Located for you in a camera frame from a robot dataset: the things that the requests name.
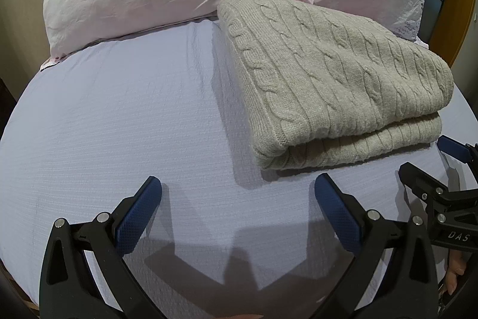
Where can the wooden door with glass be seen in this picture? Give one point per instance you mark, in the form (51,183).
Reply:
(460,16)

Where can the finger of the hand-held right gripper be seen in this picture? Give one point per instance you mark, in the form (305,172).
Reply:
(418,179)
(453,149)

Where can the person's right hand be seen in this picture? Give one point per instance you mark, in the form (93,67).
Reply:
(456,272)

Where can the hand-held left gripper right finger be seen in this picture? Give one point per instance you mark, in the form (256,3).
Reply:
(338,214)

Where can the lavender bed sheet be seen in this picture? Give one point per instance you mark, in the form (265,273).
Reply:
(112,139)

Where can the wooden bed frame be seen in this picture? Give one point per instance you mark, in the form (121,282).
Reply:
(26,298)

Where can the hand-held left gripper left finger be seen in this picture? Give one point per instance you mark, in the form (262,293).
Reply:
(136,214)

